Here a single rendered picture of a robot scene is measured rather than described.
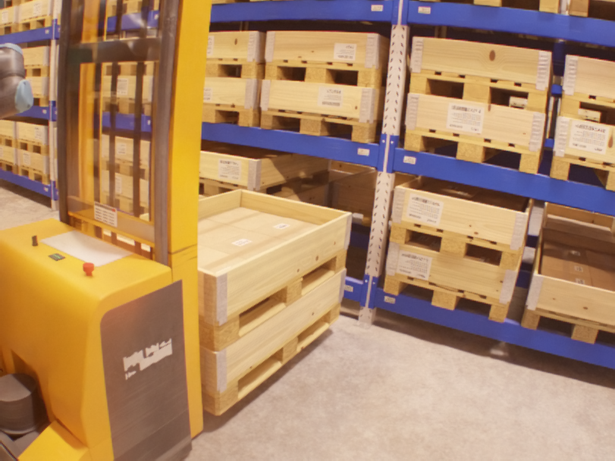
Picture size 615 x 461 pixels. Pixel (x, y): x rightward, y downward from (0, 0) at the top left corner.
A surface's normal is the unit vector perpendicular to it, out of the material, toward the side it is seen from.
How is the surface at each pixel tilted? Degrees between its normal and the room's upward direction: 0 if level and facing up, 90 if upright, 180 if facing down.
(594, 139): 90
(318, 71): 90
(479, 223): 90
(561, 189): 90
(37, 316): 74
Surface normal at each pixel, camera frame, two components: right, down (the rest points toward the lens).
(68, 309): -0.41, -0.18
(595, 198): -0.47, 0.19
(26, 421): 0.70, 0.25
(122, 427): 0.87, 0.20
